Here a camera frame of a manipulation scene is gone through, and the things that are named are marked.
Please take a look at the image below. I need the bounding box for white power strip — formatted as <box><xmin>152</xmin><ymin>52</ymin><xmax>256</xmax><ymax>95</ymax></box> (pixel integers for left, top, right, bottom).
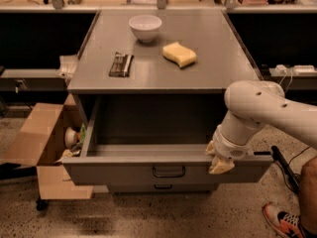
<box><xmin>293</xmin><ymin>65</ymin><xmax>317</xmax><ymax>75</ymax></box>

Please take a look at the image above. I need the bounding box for black bar on floor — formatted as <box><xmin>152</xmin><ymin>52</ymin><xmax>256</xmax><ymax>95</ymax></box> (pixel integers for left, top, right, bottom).
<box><xmin>271</xmin><ymin>146</ymin><xmax>300</xmax><ymax>194</ymax></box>

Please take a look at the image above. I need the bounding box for black caster wheel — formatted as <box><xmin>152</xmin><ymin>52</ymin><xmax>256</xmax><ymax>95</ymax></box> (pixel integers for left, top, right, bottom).
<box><xmin>36</xmin><ymin>198</ymin><xmax>49</xmax><ymax>211</ymax></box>

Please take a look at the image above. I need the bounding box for cardboard box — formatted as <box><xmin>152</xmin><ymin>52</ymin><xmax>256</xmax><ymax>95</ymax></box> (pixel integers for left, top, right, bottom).
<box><xmin>4</xmin><ymin>94</ymin><xmax>93</xmax><ymax>199</ymax></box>

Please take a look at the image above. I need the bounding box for white round object in box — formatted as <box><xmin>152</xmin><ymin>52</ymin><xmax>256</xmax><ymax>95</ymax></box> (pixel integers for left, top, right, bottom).
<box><xmin>64</xmin><ymin>127</ymin><xmax>78</xmax><ymax>149</ymax></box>

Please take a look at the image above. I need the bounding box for person's bare leg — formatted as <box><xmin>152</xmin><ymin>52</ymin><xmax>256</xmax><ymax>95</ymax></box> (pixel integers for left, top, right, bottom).
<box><xmin>299</xmin><ymin>157</ymin><xmax>317</xmax><ymax>237</ymax></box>

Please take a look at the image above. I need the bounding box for grey bottom drawer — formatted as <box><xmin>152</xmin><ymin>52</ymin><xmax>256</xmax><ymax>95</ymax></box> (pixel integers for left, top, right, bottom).
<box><xmin>108</xmin><ymin>183</ymin><xmax>218</xmax><ymax>193</ymax></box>

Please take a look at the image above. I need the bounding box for yellow sponge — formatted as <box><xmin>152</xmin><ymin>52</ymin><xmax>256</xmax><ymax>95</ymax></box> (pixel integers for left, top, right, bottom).
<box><xmin>162</xmin><ymin>42</ymin><xmax>197</xmax><ymax>68</ymax></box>

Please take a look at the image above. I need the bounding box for grey drawer cabinet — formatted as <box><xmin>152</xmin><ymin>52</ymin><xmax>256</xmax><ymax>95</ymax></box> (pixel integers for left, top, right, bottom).
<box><xmin>66</xmin><ymin>8</ymin><xmax>266</xmax><ymax>194</ymax></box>

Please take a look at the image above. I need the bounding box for white ceramic bowl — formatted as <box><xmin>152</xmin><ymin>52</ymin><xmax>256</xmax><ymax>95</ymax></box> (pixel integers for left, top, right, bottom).
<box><xmin>129</xmin><ymin>15</ymin><xmax>162</xmax><ymax>43</ymax></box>

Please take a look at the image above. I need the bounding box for black power adapter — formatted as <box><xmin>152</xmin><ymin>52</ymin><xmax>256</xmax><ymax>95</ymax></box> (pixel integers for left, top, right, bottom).
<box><xmin>254</xmin><ymin>151</ymin><xmax>270</xmax><ymax>156</ymax></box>

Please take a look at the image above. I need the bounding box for orange white sneaker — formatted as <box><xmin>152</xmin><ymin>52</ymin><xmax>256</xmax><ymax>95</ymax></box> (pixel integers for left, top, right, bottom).
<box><xmin>263</xmin><ymin>203</ymin><xmax>306</xmax><ymax>238</ymax></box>

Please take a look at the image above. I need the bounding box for grey top drawer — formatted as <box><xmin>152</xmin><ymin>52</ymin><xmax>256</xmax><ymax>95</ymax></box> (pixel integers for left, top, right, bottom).
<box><xmin>63</xmin><ymin>94</ymin><xmax>272</xmax><ymax>186</ymax></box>

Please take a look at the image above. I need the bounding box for grey drawer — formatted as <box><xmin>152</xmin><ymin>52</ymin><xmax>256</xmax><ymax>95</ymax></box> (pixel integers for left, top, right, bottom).
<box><xmin>108</xmin><ymin>183</ymin><xmax>218</xmax><ymax>193</ymax></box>
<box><xmin>63</xmin><ymin>94</ymin><xmax>272</xmax><ymax>186</ymax></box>

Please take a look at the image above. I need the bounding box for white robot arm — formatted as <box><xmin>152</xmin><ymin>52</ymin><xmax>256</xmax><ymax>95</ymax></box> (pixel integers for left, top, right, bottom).
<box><xmin>206</xmin><ymin>80</ymin><xmax>317</xmax><ymax>175</ymax></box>

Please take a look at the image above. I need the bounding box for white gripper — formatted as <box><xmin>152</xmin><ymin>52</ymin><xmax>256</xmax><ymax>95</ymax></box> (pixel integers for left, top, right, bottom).
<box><xmin>205</xmin><ymin>125</ymin><xmax>252</xmax><ymax>175</ymax></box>

